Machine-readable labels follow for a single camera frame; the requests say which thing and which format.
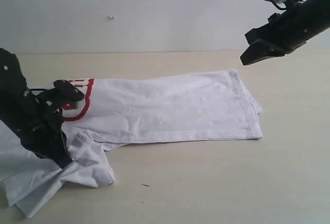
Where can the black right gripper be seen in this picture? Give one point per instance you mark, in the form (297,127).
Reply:
(282,34)

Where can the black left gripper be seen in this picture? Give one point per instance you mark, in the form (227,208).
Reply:
(36,120)

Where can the white t-shirt red lettering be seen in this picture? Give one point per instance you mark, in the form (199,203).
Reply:
(118,112)

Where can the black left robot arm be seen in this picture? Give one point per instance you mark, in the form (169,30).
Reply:
(12,81)

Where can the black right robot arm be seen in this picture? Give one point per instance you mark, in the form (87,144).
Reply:
(321,15)

